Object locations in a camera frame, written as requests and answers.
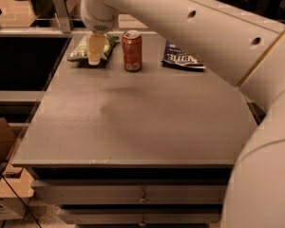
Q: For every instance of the grey drawer cabinet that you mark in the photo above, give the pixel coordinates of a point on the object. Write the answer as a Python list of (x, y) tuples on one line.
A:
[(102, 136)]

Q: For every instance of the lower drawer knob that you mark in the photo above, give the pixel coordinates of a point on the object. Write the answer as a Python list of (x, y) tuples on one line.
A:
[(142, 223)]

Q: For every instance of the cardboard box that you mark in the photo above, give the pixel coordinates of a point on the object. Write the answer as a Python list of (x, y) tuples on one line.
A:
[(15, 181)]

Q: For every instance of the blue Kettle chip bag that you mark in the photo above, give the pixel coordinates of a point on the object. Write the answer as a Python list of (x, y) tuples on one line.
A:
[(175, 57)]

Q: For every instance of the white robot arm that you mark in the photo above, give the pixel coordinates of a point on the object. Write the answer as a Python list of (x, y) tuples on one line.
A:
[(248, 52)]

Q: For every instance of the upper drawer knob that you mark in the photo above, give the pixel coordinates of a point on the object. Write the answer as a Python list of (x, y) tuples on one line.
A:
[(143, 198)]

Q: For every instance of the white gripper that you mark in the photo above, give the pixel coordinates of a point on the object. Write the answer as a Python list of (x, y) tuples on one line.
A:
[(99, 25)]

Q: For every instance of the drawer knob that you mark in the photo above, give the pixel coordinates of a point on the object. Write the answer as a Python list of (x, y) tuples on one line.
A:
[(143, 198), (142, 223)]

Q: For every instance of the orange soda can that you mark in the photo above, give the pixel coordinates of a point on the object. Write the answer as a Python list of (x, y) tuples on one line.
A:
[(132, 51)]

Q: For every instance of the green jalapeno chip bag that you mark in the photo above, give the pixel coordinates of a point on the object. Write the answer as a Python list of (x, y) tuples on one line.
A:
[(80, 52)]

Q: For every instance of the left metal bracket post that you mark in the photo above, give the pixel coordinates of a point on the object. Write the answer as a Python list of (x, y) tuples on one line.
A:
[(62, 15)]

